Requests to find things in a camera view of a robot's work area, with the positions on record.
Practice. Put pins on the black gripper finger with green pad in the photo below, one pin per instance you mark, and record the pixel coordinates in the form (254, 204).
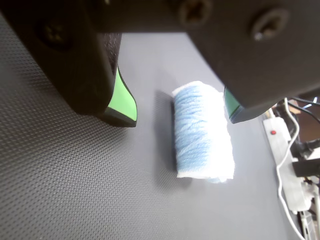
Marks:
(75, 62)
(262, 62)

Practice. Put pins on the light blue yarn-wrapped block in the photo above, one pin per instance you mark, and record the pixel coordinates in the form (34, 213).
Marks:
(195, 130)

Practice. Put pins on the white power strip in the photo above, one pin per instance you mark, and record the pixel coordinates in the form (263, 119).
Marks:
(277, 140)

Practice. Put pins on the black plug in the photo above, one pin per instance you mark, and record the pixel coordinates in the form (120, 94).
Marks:
(307, 168)

